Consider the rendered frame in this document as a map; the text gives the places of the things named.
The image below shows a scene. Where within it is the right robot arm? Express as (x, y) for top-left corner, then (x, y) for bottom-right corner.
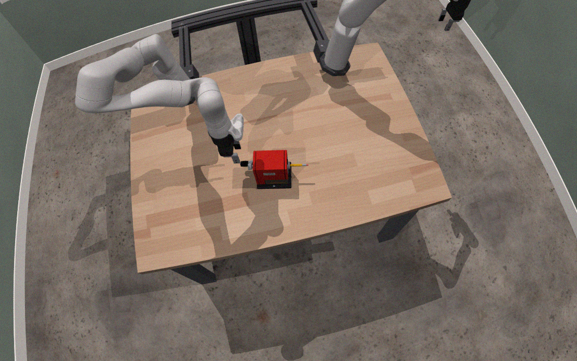
(75, 34), (228, 129)

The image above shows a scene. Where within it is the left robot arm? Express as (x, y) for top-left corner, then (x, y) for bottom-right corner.
(324, 0), (386, 70)

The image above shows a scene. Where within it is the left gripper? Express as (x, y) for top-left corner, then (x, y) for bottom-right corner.
(438, 0), (471, 31)

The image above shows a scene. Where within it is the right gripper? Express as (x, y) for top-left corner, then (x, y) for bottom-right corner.
(206, 114), (244, 164)

